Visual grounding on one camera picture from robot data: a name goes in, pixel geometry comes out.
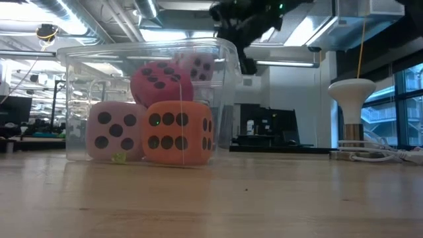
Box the ceiling light bar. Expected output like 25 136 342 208
255 59 320 69
0 50 58 58

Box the black monitor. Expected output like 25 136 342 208
0 95 33 126

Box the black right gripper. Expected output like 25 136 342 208
208 0 286 75

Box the orange foam die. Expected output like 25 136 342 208
141 100 215 167

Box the red foam die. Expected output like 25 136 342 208
130 61 195 108

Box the pink foam die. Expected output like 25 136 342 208
86 100 148 163
174 52 217 83

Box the white mushroom lamp metal base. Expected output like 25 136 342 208
327 77 378 161

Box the black desk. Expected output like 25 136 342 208
230 103 331 154

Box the silver ventilation duct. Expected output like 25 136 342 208
134 0 160 20

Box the clear plastic bin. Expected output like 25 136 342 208
56 37 243 167

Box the white cable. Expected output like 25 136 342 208
336 132 423 166

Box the yellow hanging cord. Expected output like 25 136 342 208
356 18 367 79

